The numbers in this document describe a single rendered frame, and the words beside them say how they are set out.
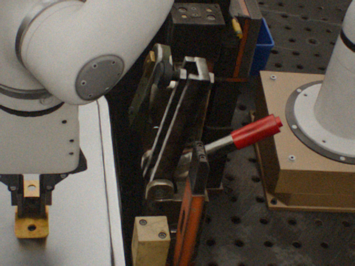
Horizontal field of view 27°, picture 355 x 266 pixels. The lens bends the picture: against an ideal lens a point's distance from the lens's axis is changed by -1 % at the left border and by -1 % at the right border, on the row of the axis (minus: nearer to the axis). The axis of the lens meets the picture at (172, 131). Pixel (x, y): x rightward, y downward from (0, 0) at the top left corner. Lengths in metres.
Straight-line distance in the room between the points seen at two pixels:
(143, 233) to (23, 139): 0.16
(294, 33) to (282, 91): 0.39
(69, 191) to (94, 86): 0.31
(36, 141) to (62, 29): 0.18
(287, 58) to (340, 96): 0.42
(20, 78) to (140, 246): 0.22
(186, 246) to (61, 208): 0.19
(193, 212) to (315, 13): 1.20
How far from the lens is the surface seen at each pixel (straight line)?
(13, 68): 0.67
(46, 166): 0.78
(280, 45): 1.71
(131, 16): 0.59
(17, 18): 0.63
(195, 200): 0.69
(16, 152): 0.76
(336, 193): 1.32
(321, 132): 1.32
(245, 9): 1.10
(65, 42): 0.59
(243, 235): 1.27
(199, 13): 0.99
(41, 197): 0.82
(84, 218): 0.86
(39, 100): 0.69
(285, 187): 1.28
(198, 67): 0.73
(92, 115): 0.99
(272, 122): 0.79
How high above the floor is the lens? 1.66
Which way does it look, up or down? 42 degrees down
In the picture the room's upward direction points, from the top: 9 degrees clockwise
